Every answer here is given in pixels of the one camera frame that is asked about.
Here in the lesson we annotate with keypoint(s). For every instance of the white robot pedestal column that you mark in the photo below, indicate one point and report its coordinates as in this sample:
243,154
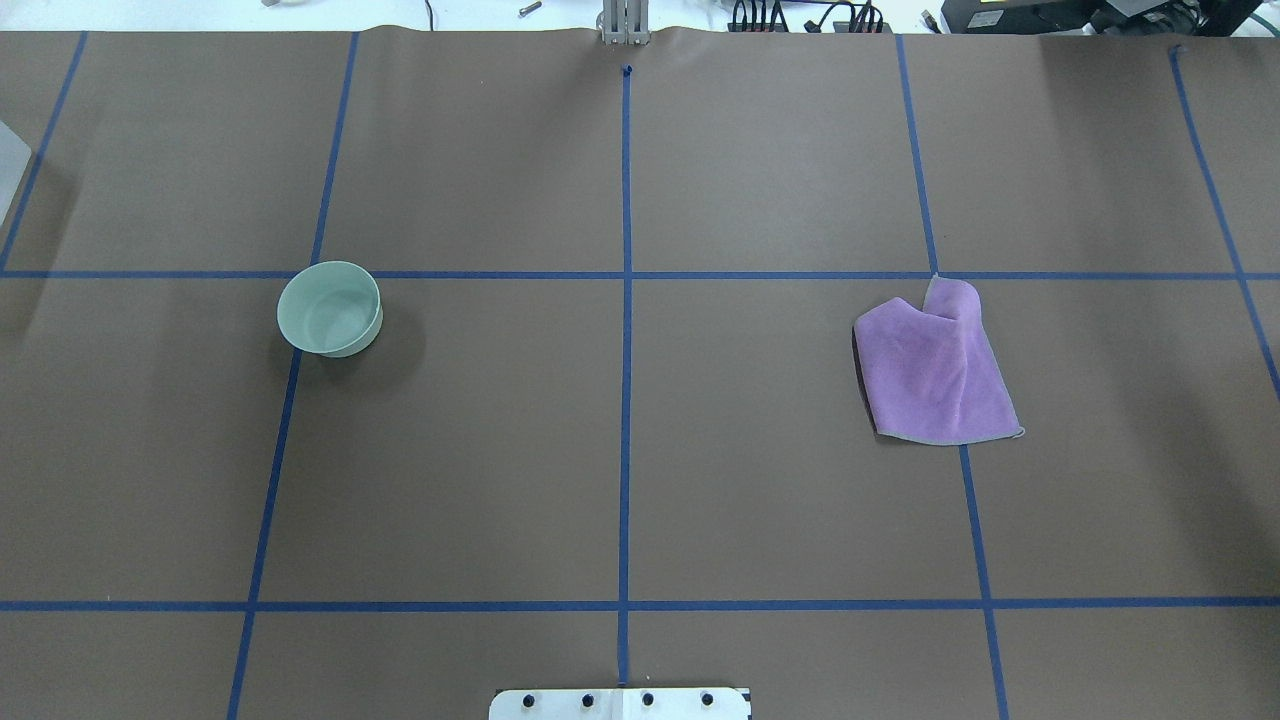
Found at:
623,703

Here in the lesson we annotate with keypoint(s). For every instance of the translucent white storage bin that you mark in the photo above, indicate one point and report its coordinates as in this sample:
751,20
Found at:
16,155

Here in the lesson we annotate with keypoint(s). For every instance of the black power strip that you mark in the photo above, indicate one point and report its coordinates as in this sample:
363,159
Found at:
814,17

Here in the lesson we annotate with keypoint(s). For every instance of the purple microfiber cloth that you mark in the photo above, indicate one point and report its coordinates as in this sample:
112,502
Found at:
929,372

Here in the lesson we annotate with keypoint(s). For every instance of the mint green plastic bowl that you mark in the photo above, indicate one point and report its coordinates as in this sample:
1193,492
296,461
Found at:
330,309

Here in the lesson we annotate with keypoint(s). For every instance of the aluminium camera mount post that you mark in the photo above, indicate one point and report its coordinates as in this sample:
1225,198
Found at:
624,22

